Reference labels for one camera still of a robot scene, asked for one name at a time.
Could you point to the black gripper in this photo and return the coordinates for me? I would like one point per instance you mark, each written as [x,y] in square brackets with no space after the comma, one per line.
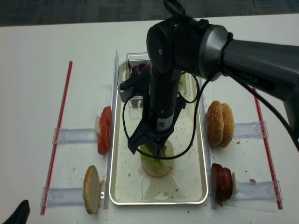
[160,112]

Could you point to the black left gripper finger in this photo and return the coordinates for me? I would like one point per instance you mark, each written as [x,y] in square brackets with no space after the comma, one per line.
[20,215]

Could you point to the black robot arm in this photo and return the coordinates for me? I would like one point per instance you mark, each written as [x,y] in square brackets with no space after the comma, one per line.
[231,58]

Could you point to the tomato slices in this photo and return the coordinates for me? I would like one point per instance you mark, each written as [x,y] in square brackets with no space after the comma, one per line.
[104,135]

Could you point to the green lettuce in container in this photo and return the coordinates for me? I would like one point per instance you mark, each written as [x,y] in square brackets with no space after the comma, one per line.
[181,84]

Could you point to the white pusher block tomato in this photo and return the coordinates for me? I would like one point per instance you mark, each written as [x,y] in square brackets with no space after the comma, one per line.
[97,125]

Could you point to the meat patties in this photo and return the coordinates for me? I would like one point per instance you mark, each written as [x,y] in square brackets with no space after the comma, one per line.
[222,183]

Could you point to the white pusher block meat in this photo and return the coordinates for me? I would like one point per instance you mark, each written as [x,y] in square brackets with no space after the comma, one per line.
[234,185]

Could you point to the bottom bun slice on tray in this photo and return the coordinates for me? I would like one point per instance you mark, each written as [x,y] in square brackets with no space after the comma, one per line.
[157,167]

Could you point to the silver metal tray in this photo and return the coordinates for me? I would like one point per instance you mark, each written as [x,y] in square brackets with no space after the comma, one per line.
[187,181]

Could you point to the sesame bun front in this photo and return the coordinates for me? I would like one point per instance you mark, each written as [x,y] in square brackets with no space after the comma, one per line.
[215,123]

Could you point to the sesame bun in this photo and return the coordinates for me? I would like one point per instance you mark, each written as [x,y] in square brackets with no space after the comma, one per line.
[215,123]
[229,125]

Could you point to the sesame bun rear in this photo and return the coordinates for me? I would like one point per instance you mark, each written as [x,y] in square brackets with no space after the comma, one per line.
[229,125]

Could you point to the right clear divider strip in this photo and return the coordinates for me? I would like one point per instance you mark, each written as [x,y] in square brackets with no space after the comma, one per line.
[202,109]

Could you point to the standing bun half left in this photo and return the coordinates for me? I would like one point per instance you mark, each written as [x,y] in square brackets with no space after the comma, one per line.
[91,191]

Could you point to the purple cabbage shreds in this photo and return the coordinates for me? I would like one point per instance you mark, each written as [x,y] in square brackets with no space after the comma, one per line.
[137,69]

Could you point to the left red rod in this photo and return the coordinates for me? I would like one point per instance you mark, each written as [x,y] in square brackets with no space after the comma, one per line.
[54,146]

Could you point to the red rod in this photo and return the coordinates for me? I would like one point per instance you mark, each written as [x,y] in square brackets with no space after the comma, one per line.
[267,149]
[54,146]

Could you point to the clear plastic container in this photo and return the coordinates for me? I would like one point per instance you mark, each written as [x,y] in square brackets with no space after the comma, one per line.
[138,61]

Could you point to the right red rod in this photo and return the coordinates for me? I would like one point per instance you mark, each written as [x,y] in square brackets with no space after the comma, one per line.
[267,149]

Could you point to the lower left clear rail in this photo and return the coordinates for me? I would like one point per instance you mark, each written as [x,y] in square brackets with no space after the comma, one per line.
[52,197]

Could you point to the clear rail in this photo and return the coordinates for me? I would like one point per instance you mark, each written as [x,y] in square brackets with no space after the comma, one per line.
[250,130]
[69,136]
[268,190]
[52,197]

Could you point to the upper left clear rail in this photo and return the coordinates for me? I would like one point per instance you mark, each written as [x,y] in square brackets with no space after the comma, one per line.
[69,136]

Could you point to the upper right clear rail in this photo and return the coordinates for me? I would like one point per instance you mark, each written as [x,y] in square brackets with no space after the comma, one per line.
[250,130]

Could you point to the lower right clear rail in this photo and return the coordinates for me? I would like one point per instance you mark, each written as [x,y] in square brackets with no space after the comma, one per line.
[268,190]

